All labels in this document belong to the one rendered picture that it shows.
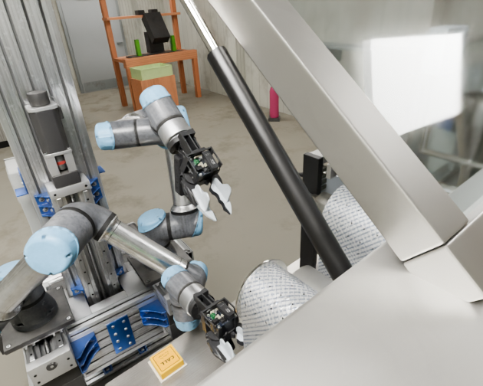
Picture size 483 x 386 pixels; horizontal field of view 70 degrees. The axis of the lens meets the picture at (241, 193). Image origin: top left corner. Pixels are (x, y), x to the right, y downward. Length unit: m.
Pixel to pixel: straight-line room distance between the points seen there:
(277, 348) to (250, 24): 0.19
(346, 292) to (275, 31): 0.15
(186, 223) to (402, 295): 1.26
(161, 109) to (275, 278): 0.47
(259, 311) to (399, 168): 0.53
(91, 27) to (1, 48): 8.29
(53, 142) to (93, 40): 8.37
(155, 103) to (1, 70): 0.60
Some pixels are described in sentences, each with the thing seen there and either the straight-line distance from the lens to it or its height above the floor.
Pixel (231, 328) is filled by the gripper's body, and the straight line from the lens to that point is 0.89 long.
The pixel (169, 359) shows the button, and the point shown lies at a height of 0.92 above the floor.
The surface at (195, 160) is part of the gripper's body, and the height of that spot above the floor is 1.48.
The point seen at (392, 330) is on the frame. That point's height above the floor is 1.65.
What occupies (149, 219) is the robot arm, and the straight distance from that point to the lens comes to 1.44.
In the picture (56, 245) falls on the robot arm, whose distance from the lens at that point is 0.97.
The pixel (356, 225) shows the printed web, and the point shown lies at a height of 1.37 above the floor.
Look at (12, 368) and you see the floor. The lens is 2.62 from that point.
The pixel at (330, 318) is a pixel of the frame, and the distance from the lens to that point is 0.18.
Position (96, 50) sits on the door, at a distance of 9.64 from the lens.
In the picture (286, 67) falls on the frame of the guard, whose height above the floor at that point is 1.75.
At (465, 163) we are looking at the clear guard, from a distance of 0.28.
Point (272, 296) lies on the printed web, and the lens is 0.68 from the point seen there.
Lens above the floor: 1.79
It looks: 29 degrees down
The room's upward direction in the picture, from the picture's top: 4 degrees counter-clockwise
